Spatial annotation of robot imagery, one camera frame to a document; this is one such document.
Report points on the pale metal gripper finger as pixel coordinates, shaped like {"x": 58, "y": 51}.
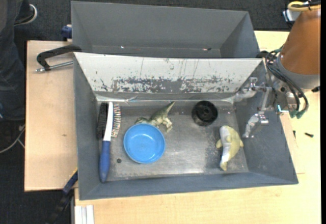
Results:
{"x": 246, "y": 94}
{"x": 254, "y": 122}

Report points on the blue bowl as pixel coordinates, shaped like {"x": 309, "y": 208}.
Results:
{"x": 144, "y": 143}

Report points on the black round wheel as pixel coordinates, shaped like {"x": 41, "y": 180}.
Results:
{"x": 204, "y": 113}

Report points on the grey metal bin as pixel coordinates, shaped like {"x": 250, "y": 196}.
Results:
{"x": 188, "y": 151}

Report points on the person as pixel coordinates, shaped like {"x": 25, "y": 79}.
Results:
{"x": 10, "y": 65}

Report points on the black cylinder on white bracket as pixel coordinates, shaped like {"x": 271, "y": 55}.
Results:
{"x": 316, "y": 88}

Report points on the pale brown flat board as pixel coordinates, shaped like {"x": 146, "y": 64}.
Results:
{"x": 48, "y": 116}

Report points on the small black screw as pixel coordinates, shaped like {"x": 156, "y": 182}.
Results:
{"x": 309, "y": 135}

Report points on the green toy dinosaur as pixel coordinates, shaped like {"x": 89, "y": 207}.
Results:
{"x": 159, "y": 117}

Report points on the yellow and white soft toy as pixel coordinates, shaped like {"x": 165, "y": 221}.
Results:
{"x": 230, "y": 145}

